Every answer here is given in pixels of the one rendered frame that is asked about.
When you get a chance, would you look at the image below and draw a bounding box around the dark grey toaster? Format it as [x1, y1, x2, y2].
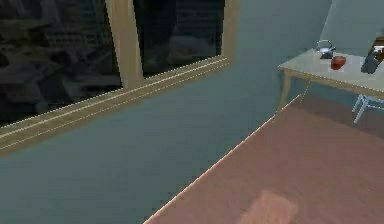
[360, 37, 384, 75]

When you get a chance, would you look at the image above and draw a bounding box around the red apple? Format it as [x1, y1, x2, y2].
[330, 55, 347, 71]

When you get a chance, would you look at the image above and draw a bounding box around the pale wooden table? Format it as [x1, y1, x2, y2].
[277, 48, 384, 111]

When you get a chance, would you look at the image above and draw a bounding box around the white chair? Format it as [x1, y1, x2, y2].
[351, 93, 384, 125]

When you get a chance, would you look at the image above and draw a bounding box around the wooden framed window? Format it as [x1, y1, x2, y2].
[0, 0, 241, 158]

